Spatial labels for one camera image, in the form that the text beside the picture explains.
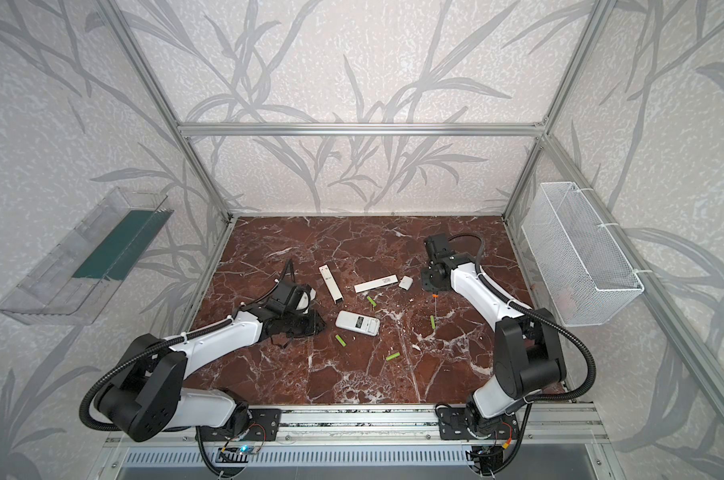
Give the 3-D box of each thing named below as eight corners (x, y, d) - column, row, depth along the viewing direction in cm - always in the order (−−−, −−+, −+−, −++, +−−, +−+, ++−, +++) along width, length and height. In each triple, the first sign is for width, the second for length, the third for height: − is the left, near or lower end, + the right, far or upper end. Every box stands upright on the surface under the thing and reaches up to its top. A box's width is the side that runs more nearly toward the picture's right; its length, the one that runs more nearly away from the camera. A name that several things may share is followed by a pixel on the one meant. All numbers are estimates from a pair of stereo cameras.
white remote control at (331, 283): (335, 304, 98) (334, 301, 96) (319, 270, 106) (318, 267, 105) (344, 300, 99) (343, 296, 97) (328, 267, 107) (327, 263, 106)
